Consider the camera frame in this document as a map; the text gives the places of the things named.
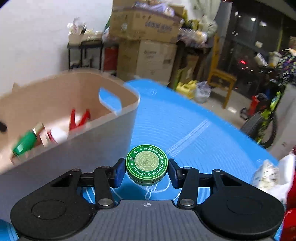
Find green round ointment tin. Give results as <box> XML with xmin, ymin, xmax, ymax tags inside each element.
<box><xmin>125</xmin><ymin>145</ymin><xmax>169</xmax><ymax>186</ymax></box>

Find red pliers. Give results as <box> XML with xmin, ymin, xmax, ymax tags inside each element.
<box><xmin>69</xmin><ymin>108</ymin><xmax>91</xmax><ymax>132</ymax></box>

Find beige plastic storage bin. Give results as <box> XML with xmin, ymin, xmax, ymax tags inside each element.
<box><xmin>1</xmin><ymin>68</ymin><xmax>140</xmax><ymax>222</ymax></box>

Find white charger plug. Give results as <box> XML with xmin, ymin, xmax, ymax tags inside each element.
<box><xmin>46</xmin><ymin>127</ymin><xmax>68</xmax><ymax>144</ymax></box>

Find black earbuds case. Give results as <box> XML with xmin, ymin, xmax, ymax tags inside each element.
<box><xmin>0</xmin><ymin>121</ymin><xmax>7</xmax><ymax>133</ymax></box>

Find white tissue box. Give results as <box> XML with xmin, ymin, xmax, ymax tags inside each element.
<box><xmin>251</xmin><ymin>153</ymin><xmax>295</xmax><ymax>204</ymax></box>

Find yellow oil jug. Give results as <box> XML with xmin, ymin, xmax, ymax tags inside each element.
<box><xmin>176</xmin><ymin>80</ymin><xmax>198</xmax><ymax>99</ymax></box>

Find clear plastic bag on floor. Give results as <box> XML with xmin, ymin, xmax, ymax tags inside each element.
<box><xmin>194</xmin><ymin>81</ymin><xmax>211</xmax><ymax>103</ymax></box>

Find green children's bicycle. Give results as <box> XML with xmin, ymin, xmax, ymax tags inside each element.
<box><xmin>239</xmin><ymin>53</ymin><xmax>284</xmax><ymax>149</ymax></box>

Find red bucket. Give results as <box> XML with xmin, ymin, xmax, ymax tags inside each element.
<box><xmin>248</xmin><ymin>95</ymin><xmax>260</xmax><ymax>116</ymax></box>

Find wooden chair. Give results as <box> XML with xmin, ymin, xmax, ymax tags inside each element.
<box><xmin>207</xmin><ymin>34</ymin><xmax>238</xmax><ymax>110</ymax></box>

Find red gift bag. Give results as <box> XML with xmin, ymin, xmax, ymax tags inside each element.
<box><xmin>280</xmin><ymin>183</ymin><xmax>296</xmax><ymax>241</ymax></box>

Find lower cardboard box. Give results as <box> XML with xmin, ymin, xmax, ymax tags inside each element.
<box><xmin>116</xmin><ymin>40</ymin><xmax>177</xmax><ymax>85</ymax></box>

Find cardboard box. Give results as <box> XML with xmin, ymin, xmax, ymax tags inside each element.
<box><xmin>109</xmin><ymin>1</ymin><xmax>184</xmax><ymax>43</ymax></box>
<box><xmin>116</xmin><ymin>40</ymin><xmax>177</xmax><ymax>85</ymax></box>

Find black metal shelf rack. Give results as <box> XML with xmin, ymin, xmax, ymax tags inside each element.
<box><xmin>67</xmin><ymin>40</ymin><xmax>104</xmax><ymax>70</ymax></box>

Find upper cardboard box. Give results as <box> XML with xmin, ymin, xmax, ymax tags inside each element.
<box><xmin>109</xmin><ymin>1</ymin><xmax>184</xmax><ymax>43</ymax></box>

